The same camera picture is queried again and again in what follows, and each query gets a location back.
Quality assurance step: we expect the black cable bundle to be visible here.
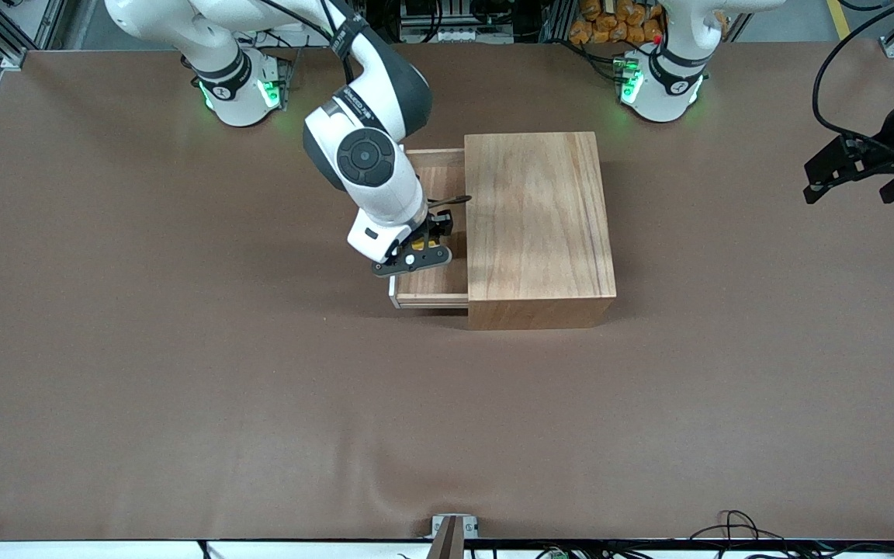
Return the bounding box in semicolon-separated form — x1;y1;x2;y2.
688;510;894;559

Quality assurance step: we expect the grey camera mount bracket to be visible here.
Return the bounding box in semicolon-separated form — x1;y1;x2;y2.
431;514;479;559

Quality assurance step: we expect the wooden cabinet box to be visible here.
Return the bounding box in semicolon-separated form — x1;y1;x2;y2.
464;132;617;331

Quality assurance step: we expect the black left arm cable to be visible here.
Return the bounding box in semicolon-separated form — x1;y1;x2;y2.
813;0;894;148

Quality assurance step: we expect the white power strip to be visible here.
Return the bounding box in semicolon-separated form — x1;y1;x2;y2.
400;27;514;45

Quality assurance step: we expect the orange objects pile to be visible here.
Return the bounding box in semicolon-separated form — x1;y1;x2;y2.
569;0;667;46

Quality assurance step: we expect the wooden drawer with white front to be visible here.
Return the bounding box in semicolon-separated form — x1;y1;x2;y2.
390;148;470;309

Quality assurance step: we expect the brown table cover sheet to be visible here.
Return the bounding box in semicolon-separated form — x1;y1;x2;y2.
0;39;894;542

